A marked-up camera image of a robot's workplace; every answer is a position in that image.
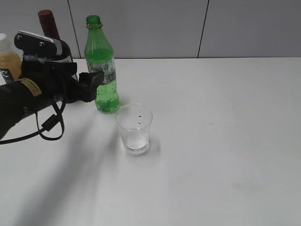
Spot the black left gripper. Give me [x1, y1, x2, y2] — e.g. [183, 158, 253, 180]
[20, 56, 104, 103]

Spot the green sprite bottle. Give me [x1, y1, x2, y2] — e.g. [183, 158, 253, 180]
[84, 15, 119, 113]

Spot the transparent plastic cup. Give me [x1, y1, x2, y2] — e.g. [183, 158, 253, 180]
[115, 104, 153, 155]

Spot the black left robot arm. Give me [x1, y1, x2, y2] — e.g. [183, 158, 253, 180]
[0, 61, 104, 145]

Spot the dark red wine bottle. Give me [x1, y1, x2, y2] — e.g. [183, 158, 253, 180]
[38, 9, 73, 63]

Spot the orange juice bottle white cap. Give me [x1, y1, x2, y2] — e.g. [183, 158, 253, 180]
[0, 32, 22, 84]

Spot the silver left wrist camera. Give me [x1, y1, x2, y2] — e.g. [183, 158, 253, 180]
[14, 31, 63, 59]

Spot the black camera cable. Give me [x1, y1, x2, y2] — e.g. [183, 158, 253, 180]
[0, 70, 67, 145]

